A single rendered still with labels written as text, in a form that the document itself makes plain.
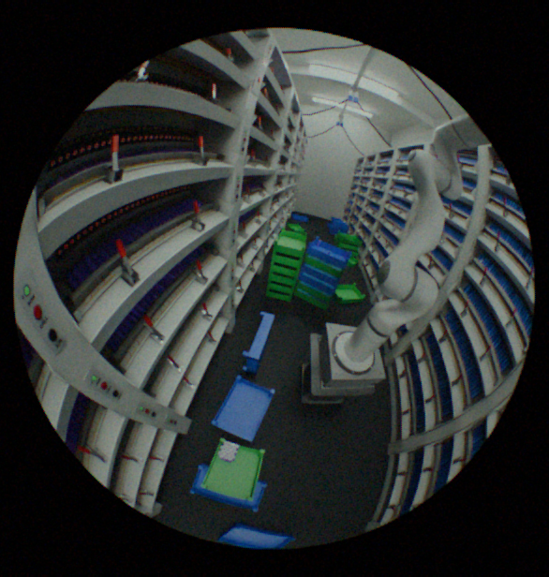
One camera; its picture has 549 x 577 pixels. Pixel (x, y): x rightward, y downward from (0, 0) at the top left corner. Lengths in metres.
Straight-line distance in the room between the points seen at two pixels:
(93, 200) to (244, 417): 0.95
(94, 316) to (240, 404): 0.79
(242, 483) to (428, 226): 1.12
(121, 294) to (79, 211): 0.18
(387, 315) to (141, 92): 0.79
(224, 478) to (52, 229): 0.91
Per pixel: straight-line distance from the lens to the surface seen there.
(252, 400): 0.95
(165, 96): 0.40
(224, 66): 0.61
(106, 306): 0.36
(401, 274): 0.48
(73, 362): 0.34
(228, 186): 0.67
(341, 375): 0.67
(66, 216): 0.28
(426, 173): 0.56
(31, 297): 0.28
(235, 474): 0.89
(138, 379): 0.48
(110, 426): 0.52
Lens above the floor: 0.93
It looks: 39 degrees down
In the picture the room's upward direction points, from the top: 11 degrees clockwise
